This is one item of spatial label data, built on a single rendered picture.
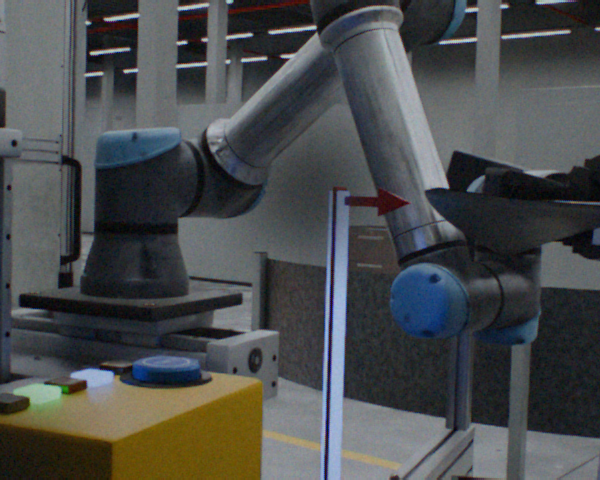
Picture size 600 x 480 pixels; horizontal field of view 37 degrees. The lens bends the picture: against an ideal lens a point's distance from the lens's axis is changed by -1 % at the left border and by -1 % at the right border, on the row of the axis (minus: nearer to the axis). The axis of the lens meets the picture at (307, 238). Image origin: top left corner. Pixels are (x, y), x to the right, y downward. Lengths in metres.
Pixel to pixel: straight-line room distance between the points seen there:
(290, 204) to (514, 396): 8.17
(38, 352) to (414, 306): 0.61
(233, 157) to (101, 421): 0.85
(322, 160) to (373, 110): 9.66
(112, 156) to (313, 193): 9.29
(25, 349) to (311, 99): 0.53
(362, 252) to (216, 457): 7.15
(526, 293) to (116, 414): 0.63
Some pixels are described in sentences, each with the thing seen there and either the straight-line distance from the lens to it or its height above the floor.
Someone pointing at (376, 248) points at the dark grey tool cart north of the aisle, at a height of 0.73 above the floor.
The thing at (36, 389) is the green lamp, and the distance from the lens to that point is 0.50.
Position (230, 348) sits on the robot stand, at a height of 0.99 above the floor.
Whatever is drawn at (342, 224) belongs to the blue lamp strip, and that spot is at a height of 1.16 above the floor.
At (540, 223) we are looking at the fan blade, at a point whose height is 1.17.
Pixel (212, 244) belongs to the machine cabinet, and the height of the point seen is 0.48.
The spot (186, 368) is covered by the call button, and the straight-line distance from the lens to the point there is 0.54.
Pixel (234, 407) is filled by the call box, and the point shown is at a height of 1.06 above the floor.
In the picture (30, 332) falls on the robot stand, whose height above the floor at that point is 0.98.
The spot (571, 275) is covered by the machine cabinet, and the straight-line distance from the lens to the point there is 7.16.
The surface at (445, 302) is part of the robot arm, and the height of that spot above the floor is 1.08.
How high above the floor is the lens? 1.19
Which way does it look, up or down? 3 degrees down
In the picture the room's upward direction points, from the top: 2 degrees clockwise
